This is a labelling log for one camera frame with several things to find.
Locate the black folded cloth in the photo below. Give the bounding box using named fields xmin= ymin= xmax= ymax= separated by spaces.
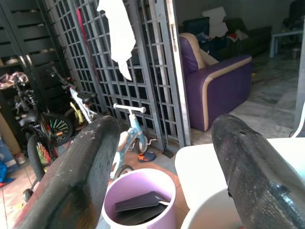
xmin=114 ymin=191 xmax=170 ymax=226

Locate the blue and orange shoe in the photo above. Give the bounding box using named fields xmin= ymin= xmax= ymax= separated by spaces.
xmin=137 ymin=152 xmax=157 ymax=163

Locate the dark green sofa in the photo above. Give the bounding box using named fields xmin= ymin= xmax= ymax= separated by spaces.
xmin=200 ymin=18 xmax=273 ymax=62

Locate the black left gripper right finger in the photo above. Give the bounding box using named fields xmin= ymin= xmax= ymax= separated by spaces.
xmin=211 ymin=114 xmax=305 ymax=229

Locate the light blue balance bike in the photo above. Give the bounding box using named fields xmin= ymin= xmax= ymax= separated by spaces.
xmin=110 ymin=103 xmax=155 ymax=180

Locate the blue storage box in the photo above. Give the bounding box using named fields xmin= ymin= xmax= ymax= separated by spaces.
xmin=183 ymin=16 xmax=210 ymax=36

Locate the purple plastic bucket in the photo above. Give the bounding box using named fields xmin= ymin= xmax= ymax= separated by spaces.
xmin=101 ymin=168 xmax=176 ymax=229

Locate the white cardboard sheet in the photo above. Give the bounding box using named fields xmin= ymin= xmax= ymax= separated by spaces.
xmin=202 ymin=6 xmax=229 ymax=37

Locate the white hanging cloth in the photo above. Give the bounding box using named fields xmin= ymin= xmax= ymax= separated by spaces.
xmin=96 ymin=0 xmax=137 ymax=81

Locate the white and yellow bicycle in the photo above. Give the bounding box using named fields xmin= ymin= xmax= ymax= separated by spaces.
xmin=49 ymin=66 xmax=100 ymax=125

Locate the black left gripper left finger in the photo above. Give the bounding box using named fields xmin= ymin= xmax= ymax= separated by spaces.
xmin=14 ymin=115 xmax=121 ymax=229

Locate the pink bicycle helmet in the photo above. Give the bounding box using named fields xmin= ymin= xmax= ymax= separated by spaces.
xmin=0 ymin=71 xmax=29 ymax=90

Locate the grey metal grille gate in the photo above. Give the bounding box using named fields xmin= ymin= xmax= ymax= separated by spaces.
xmin=44 ymin=0 xmax=191 ymax=148

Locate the light blue side table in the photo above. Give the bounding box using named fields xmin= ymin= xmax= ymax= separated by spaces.
xmin=269 ymin=30 xmax=304 ymax=59

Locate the purple and beige armchair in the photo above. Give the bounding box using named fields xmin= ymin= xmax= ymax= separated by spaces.
xmin=179 ymin=32 xmax=253 ymax=132

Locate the black children's bicycle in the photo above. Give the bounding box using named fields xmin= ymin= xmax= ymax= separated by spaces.
xmin=9 ymin=78 xmax=74 ymax=201

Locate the black slatted shoe cabinet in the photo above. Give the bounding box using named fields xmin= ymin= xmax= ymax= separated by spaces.
xmin=0 ymin=0 xmax=70 ymax=153

